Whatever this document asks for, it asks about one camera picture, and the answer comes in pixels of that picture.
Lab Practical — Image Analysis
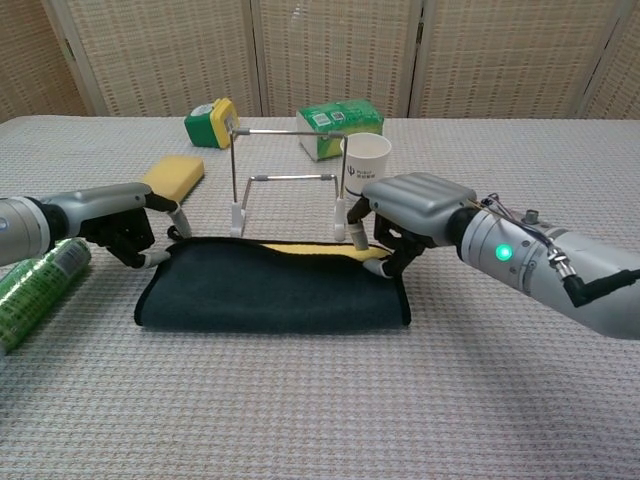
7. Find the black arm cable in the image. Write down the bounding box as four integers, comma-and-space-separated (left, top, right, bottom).
547, 249, 640, 309

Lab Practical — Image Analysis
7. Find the yellow sponge with green base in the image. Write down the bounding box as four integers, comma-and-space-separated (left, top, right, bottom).
141, 154, 206, 206

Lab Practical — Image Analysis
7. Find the green tissue pack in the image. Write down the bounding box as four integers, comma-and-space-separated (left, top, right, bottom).
295, 98, 386, 164

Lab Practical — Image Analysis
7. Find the woven folding screen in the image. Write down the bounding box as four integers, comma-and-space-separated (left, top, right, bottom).
0, 0, 640, 121

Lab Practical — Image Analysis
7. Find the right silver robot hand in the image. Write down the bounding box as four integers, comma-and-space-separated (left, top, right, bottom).
345, 173, 477, 279

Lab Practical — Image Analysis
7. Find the green jar with yellow lid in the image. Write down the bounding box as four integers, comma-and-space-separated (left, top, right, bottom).
183, 97, 240, 150

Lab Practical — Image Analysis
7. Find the grey woven tablecloth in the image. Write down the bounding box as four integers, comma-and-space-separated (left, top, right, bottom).
0, 115, 640, 480

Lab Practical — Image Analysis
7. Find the white paper cup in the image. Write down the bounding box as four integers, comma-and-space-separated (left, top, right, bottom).
339, 133, 392, 197

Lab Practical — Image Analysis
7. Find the yellow towel with black trim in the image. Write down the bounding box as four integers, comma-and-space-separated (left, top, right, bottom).
133, 225, 412, 335

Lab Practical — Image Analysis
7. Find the metal wire drying rack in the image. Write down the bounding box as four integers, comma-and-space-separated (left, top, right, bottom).
227, 127, 351, 244

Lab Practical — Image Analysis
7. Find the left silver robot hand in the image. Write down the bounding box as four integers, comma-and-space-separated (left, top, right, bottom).
42, 182, 194, 271

